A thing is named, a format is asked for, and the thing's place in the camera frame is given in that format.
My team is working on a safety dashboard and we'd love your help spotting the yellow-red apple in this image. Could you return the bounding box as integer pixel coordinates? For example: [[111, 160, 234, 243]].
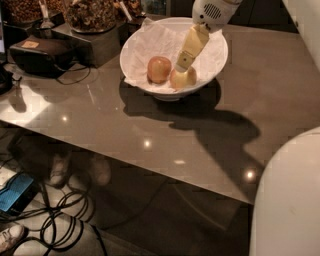
[[170, 67, 197, 90]]

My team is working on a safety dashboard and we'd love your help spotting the white paper liner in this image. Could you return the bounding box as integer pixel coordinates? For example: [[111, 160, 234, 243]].
[[123, 16, 227, 95]]

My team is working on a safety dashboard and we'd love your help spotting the white sneaker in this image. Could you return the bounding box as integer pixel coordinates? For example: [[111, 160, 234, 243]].
[[0, 225, 25, 253]]

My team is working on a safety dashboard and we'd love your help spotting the glass jar of granola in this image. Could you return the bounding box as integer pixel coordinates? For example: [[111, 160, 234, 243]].
[[63, 0, 116, 34]]

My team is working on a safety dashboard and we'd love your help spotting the black box device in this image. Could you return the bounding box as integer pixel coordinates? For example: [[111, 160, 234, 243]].
[[9, 36, 74, 78]]

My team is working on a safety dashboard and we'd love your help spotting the black coiled floor cable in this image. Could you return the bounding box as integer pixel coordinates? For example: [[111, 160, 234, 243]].
[[0, 179, 109, 256]]

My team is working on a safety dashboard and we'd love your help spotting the dark square pedestal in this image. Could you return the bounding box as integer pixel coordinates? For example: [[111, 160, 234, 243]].
[[52, 24, 121, 68]]

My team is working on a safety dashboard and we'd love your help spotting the metal scoop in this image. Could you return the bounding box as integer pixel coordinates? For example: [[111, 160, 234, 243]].
[[38, 0, 54, 29]]

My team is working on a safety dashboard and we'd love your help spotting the white bowl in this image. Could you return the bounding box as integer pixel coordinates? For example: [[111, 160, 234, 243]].
[[119, 16, 229, 102]]

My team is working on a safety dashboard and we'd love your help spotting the blue foot pedal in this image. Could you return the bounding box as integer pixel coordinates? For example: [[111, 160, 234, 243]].
[[0, 174, 34, 216]]

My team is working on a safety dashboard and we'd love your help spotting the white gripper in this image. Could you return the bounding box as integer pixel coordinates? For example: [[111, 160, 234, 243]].
[[175, 0, 243, 73]]

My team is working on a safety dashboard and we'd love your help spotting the glass jar of nuts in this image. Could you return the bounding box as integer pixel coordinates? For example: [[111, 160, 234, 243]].
[[1, 0, 62, 24]]

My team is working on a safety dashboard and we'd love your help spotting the black desk cable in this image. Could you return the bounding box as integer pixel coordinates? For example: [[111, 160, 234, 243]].
[[54, 63, 92, 86]]

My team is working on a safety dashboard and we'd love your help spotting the red apple left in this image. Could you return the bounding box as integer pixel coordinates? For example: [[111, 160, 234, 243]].
[[147, 56, 172, 84]]

